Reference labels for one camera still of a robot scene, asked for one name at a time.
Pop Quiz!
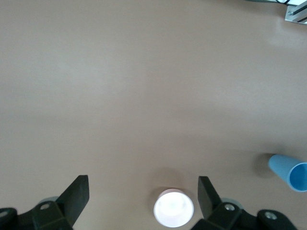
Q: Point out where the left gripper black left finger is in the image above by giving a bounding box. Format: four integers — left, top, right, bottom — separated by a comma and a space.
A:
0, 174, 90, 230

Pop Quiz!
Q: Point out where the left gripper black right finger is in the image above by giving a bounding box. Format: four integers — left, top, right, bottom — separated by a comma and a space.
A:
189, 176, 298, 230

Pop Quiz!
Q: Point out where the pale pink bowl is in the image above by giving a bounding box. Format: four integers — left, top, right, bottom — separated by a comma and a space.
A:
153, 188, 195, 229

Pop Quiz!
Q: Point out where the blue plastic cup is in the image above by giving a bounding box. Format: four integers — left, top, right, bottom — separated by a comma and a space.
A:
267, 154, 307, 193

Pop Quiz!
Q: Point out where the aluminium corner bracket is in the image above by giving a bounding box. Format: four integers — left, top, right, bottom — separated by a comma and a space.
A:
284, 0, 307, 24

